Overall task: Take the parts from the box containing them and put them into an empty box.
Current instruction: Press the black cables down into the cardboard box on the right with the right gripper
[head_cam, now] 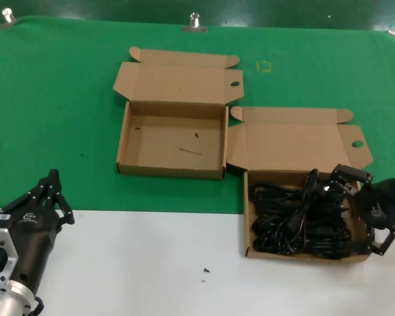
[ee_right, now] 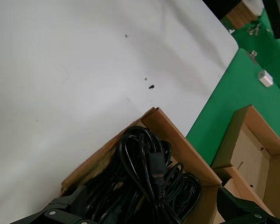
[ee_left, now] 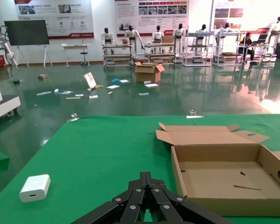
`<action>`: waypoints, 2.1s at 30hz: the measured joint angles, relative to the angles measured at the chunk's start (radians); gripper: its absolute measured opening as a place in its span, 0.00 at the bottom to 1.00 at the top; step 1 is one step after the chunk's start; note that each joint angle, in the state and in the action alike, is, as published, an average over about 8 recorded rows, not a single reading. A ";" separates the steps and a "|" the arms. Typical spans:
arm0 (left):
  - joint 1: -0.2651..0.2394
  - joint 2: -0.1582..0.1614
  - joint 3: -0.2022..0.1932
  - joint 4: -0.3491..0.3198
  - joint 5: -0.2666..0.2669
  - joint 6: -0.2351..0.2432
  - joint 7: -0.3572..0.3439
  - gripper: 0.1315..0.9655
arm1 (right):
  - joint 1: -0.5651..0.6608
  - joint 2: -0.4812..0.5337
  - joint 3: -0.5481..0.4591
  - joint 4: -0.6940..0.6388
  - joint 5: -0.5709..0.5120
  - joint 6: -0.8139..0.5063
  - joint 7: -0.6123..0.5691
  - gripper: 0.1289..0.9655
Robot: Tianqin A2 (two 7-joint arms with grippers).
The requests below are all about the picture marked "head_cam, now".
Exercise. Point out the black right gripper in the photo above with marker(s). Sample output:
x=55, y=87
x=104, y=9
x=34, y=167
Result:
x=378, y=207

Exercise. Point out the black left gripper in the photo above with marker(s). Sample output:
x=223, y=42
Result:
x=33, y=237

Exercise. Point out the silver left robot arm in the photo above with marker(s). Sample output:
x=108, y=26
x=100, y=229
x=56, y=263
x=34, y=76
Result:
x=10, y=301

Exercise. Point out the cardboard box with loose screws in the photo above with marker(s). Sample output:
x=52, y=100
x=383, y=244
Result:
x=171, y=82

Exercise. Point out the green table cloth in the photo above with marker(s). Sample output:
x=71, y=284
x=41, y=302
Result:
x=52, y=98

